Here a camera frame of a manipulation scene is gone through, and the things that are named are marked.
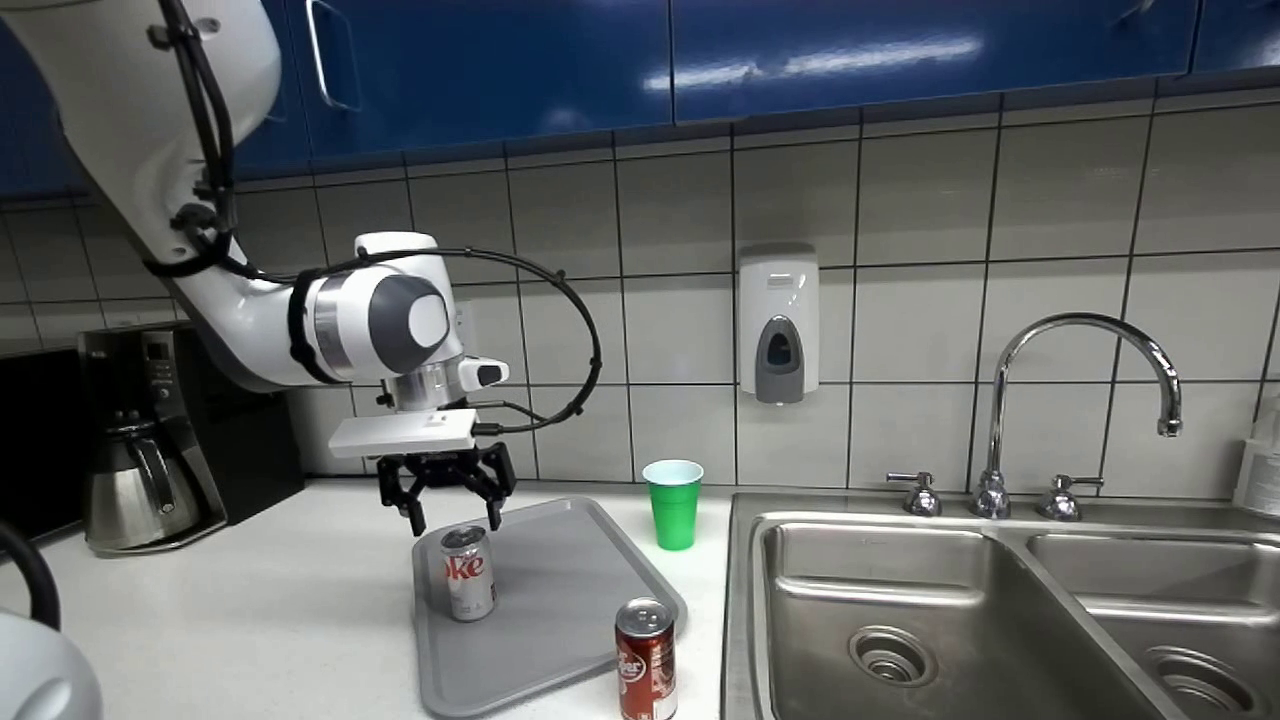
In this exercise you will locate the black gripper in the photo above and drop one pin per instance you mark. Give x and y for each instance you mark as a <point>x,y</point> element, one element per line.
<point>447,470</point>

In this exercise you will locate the silver diet soda can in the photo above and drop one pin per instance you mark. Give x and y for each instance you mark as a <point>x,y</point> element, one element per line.
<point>466,578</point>

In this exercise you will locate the red soda can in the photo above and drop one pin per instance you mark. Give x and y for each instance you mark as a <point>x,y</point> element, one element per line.
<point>644,660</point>

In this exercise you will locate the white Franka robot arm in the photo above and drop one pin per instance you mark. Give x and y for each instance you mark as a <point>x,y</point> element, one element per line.
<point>134,121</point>

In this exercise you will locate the grey plastic tray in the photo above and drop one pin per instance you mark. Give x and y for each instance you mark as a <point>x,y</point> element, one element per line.
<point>563,600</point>

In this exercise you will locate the green plastic cup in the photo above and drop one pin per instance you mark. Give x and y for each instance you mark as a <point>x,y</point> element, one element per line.
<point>675,505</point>

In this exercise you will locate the black coffee maker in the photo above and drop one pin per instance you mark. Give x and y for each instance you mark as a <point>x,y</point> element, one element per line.
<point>241,452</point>

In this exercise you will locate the stainless steel carafe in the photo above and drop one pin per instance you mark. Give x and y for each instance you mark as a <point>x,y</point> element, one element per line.
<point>134,492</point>

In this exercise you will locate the black microwave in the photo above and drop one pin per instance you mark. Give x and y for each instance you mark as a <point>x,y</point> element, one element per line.
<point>40,443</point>

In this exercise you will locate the stainless steel double sink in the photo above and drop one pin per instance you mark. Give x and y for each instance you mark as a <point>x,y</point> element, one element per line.
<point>935,615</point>

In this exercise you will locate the chrome gooseneck faucet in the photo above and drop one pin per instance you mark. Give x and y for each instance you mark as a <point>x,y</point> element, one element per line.
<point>1064,324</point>

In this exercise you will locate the translucent white soap bottle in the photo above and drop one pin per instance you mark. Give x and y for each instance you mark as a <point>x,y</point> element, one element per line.
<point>1261,466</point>

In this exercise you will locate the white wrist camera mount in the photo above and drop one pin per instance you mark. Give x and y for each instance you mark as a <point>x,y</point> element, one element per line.
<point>403,433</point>

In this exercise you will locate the white wall soap dispenser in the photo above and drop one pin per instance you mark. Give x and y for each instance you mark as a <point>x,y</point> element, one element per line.
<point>776,323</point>

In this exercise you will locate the blue wall cabinet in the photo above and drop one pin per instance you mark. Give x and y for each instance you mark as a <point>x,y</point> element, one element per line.
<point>864,53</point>

